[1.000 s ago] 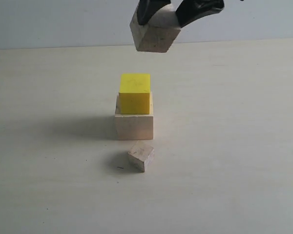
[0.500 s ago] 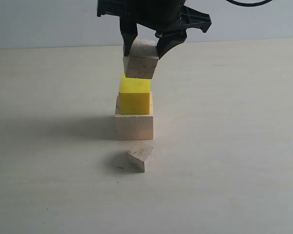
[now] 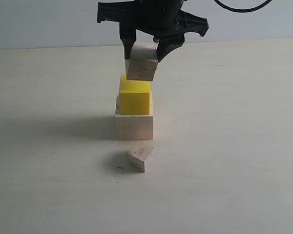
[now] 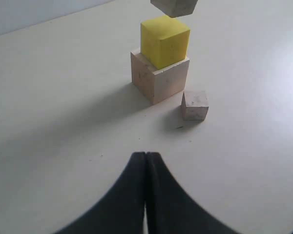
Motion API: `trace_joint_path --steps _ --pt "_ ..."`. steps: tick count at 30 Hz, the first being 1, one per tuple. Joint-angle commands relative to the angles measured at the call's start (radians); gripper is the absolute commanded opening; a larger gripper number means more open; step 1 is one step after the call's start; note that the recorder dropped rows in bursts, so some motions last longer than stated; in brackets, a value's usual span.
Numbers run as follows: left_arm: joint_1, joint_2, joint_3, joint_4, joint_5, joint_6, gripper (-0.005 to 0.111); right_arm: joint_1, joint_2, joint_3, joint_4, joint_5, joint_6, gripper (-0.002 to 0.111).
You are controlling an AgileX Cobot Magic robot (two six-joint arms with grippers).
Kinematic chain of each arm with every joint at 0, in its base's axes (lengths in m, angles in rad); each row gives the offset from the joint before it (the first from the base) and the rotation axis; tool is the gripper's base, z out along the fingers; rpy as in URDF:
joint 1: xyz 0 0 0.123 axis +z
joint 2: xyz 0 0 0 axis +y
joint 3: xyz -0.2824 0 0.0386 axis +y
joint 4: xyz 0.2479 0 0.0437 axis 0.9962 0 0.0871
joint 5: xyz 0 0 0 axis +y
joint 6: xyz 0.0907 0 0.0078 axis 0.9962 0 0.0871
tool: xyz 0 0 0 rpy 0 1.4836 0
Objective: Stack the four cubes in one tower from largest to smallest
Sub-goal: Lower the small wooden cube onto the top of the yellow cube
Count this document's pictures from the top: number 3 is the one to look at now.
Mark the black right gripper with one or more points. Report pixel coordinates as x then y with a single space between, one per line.
163 19

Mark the medium wooden cube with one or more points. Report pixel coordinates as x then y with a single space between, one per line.
142 63

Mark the yellow cube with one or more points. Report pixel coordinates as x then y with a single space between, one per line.
134 96

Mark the large pale wooden cube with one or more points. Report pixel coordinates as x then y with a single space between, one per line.
134 127

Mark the small wooden cube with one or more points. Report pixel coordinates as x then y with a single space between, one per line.
141 155

